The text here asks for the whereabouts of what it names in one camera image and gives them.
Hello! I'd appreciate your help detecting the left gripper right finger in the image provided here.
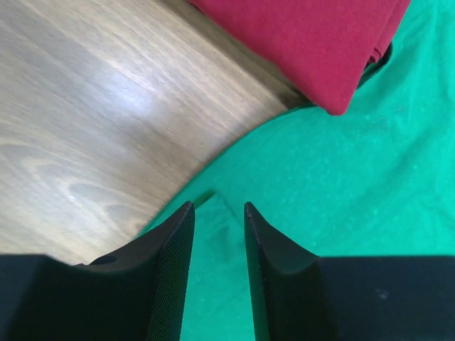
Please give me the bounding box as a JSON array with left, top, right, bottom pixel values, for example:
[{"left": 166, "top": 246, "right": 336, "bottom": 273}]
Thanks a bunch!
[{"left": 244, "top": 203, "right": 454, "bottom": 340}]

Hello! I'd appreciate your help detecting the folded red t-shirt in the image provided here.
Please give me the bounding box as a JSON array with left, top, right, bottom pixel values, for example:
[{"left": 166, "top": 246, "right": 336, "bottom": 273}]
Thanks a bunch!
[{"left": 192, "top": 0, "right": 410, "bottom": 115}]

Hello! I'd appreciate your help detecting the green t-shirt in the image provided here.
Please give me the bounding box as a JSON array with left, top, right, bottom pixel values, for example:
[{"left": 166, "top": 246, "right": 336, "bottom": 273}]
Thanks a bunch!
[{"left": 152, "top": 1, "right": 454, "bottom": 340}]

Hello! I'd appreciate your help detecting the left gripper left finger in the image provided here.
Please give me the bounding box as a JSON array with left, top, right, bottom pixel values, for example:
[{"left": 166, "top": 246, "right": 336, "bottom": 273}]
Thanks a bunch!
[{"left": 1, "top": 202, "right": 195, "bottom": 340}]

